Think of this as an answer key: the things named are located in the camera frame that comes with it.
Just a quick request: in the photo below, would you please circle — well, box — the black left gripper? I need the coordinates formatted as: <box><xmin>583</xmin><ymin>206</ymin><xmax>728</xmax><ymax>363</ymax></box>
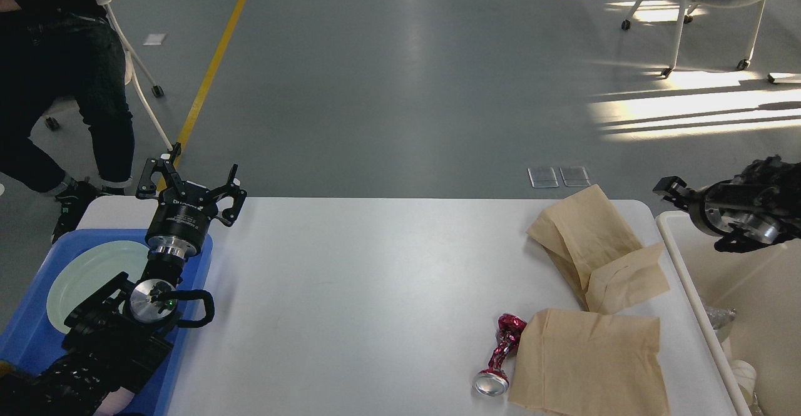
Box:
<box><xmin>136</xmin><ymin>142</ymin><xmax>248</xmax><ymax>258</ymax></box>

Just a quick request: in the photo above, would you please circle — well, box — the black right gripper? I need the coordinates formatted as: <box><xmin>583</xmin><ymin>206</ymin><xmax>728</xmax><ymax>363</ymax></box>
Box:
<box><xmin>652</xmin><ymin>176</ymin><xmax>783</xmax><ymax>253</ymax></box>

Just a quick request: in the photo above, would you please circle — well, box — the brown paper bag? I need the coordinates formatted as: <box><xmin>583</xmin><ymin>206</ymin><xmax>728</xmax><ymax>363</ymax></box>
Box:
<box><xmin>527</xmin><ymin>185</ymin><xmax>670</xmax><ymax>315</ymax></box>
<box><xmin>508</xmin><ymin>308</ymin><xmax>671</xmax><ymax>415</ymax></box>

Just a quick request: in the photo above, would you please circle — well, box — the light green plate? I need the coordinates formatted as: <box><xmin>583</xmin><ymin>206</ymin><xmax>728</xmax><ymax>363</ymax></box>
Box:
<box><xmin>46</xmin><ymin>240</ymin><xmax>149</xmax><ymax>334</ymax></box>

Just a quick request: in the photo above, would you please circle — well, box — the pink mug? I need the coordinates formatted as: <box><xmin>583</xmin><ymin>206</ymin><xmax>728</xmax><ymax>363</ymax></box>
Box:
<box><xmin>93</xmin><ymin>387</ymin><xmax>136</xmax><ymax>416</ymax></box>

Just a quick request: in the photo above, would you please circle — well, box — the crushed red can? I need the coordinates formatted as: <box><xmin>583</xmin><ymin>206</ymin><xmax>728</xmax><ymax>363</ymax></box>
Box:
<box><xmin>472</xmin><ymin>313</ymin><xmax>527</xmax><ymax>397</ymax></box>

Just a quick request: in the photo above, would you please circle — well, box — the aluminium foil tray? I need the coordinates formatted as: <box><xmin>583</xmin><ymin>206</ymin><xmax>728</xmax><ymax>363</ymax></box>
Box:
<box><xmin>703</xmin><ymin>305</ymin><xmax>737</xmax><ymax>330</ymax></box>

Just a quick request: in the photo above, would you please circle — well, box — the white paper cup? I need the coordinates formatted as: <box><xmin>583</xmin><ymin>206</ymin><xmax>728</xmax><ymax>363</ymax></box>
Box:
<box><xmin>729</xmin><ymin>360</ymin><xmax>757</xmax><ymax>407</ymax></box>

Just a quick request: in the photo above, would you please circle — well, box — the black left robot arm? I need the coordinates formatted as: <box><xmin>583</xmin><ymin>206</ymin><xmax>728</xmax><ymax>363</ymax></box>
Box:
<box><xmin>2</xmin><ymin>145</ymin><xmax>248</xmax><ymax>415</ymax></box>

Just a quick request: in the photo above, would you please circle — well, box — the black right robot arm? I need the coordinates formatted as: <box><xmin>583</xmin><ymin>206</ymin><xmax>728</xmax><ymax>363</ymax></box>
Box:
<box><xmin>653</xmin><ymin>156</ymin><xmax>800</xmax><ymax>253</ymax></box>

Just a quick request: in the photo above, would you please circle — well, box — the white plastic bin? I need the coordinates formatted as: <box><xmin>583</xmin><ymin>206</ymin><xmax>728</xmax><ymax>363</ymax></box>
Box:
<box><xmin>657</xmin><ymin>211</ymin><xmax>800</xmax><ymax>415</ymax></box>

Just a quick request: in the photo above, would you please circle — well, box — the metal floor socket plate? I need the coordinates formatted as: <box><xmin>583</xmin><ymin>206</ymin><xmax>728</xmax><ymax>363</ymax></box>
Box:
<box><xmin>527</xmin><ymin>167</ymin><xmax>591</xmax><ymax>189</ymax></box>

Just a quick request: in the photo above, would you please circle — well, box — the seated person in black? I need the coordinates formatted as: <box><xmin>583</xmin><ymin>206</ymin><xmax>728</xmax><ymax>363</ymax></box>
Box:
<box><xmin>1</xmin><ymin>0</ymin><xmax>135</xmax><ymax>240</ymax></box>

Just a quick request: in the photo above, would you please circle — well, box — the blue plastic tray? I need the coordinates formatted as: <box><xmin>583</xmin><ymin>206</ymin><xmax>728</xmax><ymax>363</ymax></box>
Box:
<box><xmin>1</xmin><ymin>228</ymin><xmax>189</xmax><ymax>415</ymax></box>

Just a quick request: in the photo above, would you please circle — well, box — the grey office chair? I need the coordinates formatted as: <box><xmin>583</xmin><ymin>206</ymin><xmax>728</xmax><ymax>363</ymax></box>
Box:
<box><xmin>42</xmin><ymin>0</ymin><xmax>182</xmax><ymax>158</ymax></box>

